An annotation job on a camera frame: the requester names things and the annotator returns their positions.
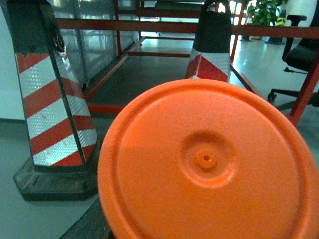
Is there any orange cylindrical capacitor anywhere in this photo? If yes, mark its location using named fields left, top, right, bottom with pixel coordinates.
left=98, top=79, right=319, bottom=239

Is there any green potted plant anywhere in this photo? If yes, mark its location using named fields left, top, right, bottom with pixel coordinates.
left=247, top=0, right=289, bottom=26

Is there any red metal table frame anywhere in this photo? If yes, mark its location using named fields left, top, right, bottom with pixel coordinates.
left=56, top=0, right=319, bottom=126

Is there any red white striped cone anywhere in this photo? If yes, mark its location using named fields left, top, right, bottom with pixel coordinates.
left=6, top=0, right=101, bottom=201

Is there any black red white cone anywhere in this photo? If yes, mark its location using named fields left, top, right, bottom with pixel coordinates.
left=185, top=0, right=232, bottom=82

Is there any yellow black striped bollard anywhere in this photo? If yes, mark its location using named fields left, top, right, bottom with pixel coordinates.
left=275, top=9, right=287, bottom=26

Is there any black office chair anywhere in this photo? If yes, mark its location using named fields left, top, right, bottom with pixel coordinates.
left=268, top=13, right=319, bottom=111

